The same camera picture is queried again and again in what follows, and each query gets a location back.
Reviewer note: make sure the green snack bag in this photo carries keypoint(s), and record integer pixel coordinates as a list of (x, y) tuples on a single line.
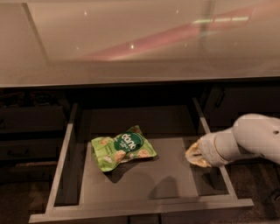
[(109, 152)]

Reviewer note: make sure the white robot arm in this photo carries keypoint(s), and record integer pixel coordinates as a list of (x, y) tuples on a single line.
[(251, 136)]

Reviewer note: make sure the items in top left drawer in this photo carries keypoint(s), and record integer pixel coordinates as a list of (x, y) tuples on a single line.
[(28, 99)]

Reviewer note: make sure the pale item in bottom drawer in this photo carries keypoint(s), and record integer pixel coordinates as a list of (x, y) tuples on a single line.
[(33, 164)]

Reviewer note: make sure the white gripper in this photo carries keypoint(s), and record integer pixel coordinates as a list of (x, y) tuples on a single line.
[(207, 150)]

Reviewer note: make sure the dark grey cabinet door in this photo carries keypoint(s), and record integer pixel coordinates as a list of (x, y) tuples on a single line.
[(225, 103)]

